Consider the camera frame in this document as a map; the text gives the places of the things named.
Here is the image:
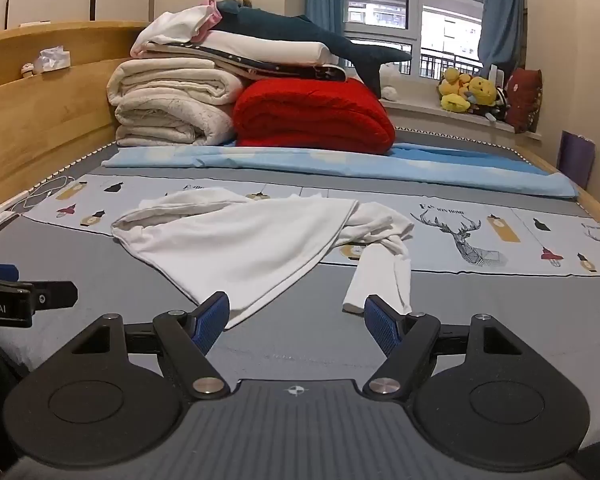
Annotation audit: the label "white long-sleeve shirt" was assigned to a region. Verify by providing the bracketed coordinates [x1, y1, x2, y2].
[111, 188, 414, 327]

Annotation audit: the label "white pink folded clothes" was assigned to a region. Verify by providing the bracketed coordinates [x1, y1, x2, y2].
[130, 0, 222, 58]

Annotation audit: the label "printed grey bed sheet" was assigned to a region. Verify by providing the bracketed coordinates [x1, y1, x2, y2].
[0, 168, 600, 442]

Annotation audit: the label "wooden bed headboard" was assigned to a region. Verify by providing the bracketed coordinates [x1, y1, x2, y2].
[0, 21, 145, 205]

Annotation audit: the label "light blue folded sheet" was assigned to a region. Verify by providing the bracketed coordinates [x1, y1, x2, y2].
[102, 143, 578, 200]

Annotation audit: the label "tissue pack on shelf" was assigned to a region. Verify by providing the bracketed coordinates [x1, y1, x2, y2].
[33, 46, 71, 74]

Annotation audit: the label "cream folded quilt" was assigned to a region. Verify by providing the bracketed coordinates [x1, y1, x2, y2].
[106, 58, 244, 148]

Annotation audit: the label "red folded blanket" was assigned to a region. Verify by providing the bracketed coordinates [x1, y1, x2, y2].
[233, 79, 396, 155]

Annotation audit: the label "purple bag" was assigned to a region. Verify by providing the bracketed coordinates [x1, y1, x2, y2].
[557, 130, 595, 188]

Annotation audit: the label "yellow plush toys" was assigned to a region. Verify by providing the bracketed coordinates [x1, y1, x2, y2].
[438, 67, 498, 114]

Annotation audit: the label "dark red cushion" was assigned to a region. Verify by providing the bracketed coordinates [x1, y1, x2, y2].
[505, 68, 543, 133]

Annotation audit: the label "blue curtain right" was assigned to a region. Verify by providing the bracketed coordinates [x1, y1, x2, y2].
[478, 0, 524, 76]

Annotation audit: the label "dark teal shark plush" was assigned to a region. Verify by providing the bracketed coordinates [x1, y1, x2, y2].
[216, 0, 412, 98]

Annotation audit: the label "white charging cable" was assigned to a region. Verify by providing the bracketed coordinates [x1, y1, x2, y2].
[0, 173, 77, 221]

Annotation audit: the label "window with white frame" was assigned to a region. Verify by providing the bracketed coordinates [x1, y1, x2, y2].
[343, 0, 483, 79]

